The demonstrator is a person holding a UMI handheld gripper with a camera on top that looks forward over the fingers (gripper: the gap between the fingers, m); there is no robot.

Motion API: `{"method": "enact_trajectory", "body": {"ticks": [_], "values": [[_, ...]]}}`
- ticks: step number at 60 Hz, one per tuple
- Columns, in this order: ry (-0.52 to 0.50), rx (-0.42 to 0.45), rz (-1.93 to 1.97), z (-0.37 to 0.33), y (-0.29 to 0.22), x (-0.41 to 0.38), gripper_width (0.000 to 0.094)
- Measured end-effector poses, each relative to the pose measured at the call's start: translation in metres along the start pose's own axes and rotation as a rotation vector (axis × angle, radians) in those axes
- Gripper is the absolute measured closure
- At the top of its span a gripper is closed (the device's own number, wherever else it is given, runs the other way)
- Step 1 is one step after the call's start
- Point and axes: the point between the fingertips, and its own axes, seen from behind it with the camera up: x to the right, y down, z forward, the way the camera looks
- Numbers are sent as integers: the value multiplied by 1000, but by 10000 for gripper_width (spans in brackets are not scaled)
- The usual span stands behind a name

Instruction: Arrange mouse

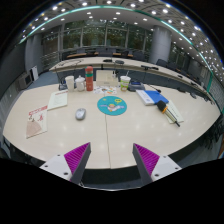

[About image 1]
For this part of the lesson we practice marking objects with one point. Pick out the red and white leaflet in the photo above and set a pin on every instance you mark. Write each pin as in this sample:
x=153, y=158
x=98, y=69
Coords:
x=36, y=121

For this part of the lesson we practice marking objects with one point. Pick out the black yellow handheld microphone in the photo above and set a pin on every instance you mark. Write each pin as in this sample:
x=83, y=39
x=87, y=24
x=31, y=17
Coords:
x=162, y=106

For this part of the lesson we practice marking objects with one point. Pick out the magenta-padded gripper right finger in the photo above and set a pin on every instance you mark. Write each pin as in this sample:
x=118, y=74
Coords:
x=146, y=159

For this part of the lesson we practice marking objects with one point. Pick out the stack of white paper cups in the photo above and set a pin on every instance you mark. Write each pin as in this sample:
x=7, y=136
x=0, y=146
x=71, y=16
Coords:
x=69, y=83

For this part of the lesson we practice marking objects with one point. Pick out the white lidded mug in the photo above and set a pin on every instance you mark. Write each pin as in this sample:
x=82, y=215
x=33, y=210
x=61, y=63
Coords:
x=80, y=84

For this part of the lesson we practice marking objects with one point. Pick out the ceiling lights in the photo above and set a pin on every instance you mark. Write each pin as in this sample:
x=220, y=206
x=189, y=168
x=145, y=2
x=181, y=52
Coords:
x=90, y=13

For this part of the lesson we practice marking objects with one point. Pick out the blue and white book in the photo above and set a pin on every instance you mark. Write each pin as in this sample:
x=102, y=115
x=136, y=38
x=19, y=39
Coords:
x=151, y=97

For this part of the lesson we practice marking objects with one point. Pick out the black desk microphone unit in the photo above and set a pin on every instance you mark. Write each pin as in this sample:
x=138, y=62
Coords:
x=62, y=87

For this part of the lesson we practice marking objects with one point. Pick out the white leaning board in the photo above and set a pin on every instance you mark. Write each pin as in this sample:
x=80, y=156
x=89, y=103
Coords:
x=34, y=73

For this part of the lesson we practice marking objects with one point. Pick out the green white drink cup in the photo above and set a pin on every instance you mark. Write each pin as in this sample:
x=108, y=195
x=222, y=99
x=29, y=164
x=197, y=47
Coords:
x=125, y=82

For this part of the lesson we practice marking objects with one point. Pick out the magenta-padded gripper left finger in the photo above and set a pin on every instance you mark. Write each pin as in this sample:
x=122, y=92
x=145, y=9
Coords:
x=77, y=158

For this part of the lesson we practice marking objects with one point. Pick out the round teal mouse pad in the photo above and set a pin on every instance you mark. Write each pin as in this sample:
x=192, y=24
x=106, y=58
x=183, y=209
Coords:
x=112, y=105

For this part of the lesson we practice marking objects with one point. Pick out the dark conference unit with screen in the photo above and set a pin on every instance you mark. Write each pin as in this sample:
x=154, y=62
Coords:
x=136, y=86

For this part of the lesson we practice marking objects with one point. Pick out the colourful sticker sheet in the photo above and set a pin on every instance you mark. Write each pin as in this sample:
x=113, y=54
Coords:
x=105, y=89

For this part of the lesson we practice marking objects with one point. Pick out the small grey cabinet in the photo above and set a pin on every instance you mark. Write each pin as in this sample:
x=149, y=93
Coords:
x=25, y=80

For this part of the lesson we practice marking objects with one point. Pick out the cream printed document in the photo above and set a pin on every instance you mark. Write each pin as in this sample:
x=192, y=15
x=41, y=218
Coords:
x=57, y=99

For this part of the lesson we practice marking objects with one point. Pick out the beige cardboard box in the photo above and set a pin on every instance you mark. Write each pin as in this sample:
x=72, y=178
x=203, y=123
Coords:
x=106, y=78

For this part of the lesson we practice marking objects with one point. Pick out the red thermos bottle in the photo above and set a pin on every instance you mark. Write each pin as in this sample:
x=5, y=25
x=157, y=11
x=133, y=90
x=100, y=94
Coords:
x=89, y=78

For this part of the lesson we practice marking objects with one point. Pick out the silver computer mouse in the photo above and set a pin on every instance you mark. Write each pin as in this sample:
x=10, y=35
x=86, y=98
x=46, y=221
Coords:
x=80, y=114

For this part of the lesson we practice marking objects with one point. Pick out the white paper sheet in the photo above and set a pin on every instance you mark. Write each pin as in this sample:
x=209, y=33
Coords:
x=176, y=113

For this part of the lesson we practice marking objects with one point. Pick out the long curved conference desk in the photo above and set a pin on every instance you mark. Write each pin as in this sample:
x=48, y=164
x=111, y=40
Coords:
x=100, y=61

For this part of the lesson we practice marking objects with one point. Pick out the dark office chairs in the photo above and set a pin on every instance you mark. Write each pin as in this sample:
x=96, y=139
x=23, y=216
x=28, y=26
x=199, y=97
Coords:
x=161, y=62

